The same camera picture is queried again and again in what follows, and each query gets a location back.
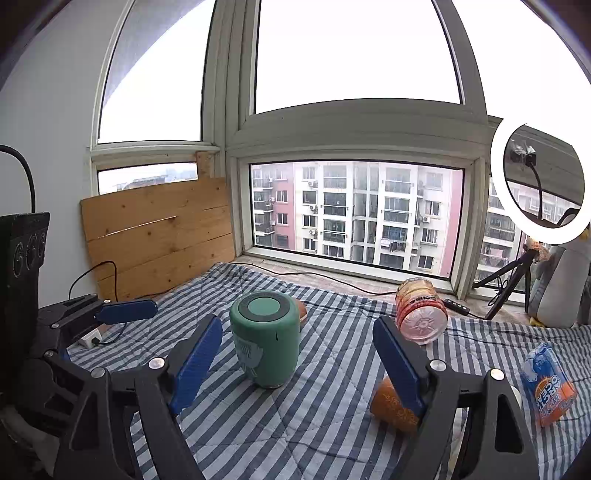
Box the black power strip cable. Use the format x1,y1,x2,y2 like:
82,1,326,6
68,260,126,346

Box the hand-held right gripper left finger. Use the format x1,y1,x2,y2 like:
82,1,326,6
54,315,223,480

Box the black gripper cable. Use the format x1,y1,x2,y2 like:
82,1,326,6
0,144,37,214

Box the blue orange drink can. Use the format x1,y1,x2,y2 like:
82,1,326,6
520,342,578,428

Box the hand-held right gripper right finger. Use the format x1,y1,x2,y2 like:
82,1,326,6
372,316,541,480

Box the black tripod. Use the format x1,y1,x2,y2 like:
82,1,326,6
473,249,540,322

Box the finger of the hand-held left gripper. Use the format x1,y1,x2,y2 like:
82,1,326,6
38,294,158,330

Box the clear plastic bottle orange label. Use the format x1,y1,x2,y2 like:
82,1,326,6
394,277,449,346

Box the white ring light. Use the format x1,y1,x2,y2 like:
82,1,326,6
490,120,591,246

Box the black phone holder gooseneck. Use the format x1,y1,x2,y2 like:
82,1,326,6
509,137,583,228

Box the blue white striped blanket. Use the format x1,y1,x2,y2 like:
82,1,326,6
68,261,591,480

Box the orange paper cup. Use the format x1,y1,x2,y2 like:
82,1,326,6
369,376,422,437

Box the wooden board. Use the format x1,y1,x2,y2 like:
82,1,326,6
80,151,236,304

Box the pink white apartment building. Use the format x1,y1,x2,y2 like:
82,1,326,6
252,161,464,278

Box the white window frame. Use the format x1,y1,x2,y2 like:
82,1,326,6
87,0,591,301

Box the grey plush toy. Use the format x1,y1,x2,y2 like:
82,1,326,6
525,237,591,330

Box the green cup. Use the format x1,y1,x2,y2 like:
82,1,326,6
229,291,302,390

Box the black ring light cable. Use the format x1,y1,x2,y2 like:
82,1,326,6
230,261,485,320

